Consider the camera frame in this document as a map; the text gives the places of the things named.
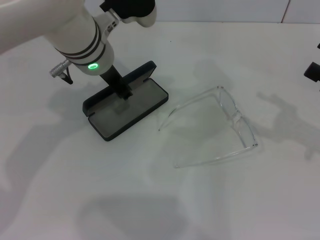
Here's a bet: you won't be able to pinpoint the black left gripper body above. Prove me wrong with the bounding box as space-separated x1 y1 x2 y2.
99 64 133 101

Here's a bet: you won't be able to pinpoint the black glasses case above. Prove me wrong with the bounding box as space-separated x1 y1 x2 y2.
82 60 170 143

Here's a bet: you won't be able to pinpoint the clear white glasses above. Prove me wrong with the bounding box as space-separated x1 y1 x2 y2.
158 85 260 170

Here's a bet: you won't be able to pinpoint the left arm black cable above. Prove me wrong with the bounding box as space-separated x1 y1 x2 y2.
49 59 74 85

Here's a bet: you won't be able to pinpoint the left wrist camera housing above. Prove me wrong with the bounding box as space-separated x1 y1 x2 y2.
99 0 158 29

